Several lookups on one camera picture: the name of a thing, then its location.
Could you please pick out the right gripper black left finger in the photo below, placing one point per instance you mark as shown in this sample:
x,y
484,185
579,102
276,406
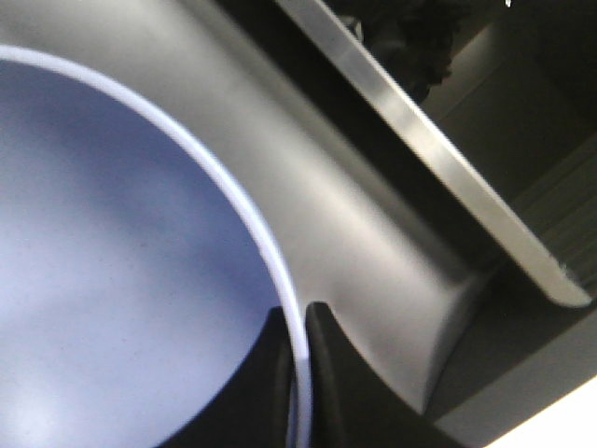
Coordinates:
x,y
252,408

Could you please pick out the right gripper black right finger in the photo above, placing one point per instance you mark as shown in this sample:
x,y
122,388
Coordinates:
x,y
352,405

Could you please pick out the blue plastic bowl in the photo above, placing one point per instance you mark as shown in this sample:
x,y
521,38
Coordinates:
x,y
136,273

